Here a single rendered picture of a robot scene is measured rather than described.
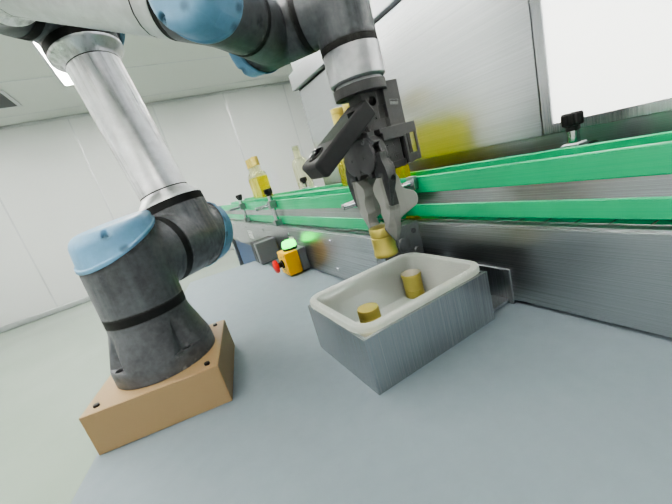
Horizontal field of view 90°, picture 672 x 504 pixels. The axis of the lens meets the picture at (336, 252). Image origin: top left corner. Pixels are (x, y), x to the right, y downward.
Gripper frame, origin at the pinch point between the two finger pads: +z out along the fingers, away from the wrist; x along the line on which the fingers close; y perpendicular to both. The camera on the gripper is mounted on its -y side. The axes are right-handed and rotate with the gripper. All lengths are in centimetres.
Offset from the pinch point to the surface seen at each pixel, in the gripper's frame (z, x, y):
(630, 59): -13.4, -17.3, 34.0
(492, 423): 17.0, -19.9, -6.5
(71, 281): 52, 612, -165
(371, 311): 10.7, 0.1, -5.2
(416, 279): 11.5, 3.7, 7.2
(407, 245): 7.4, 9.9, 11.9
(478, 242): 7.3, -3.1, 15.9
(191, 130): -128, 606, 87
